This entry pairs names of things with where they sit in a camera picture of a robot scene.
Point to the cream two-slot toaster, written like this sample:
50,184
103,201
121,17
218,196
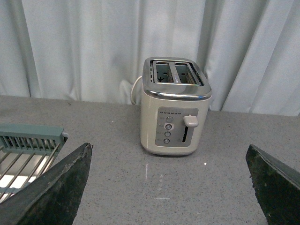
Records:
174,104

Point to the white curtain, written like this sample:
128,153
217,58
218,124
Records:
93,50

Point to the green dish drying rack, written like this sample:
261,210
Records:
26,152

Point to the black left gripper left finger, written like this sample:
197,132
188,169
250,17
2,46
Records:
54,197

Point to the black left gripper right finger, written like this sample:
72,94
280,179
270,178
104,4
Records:
276,185

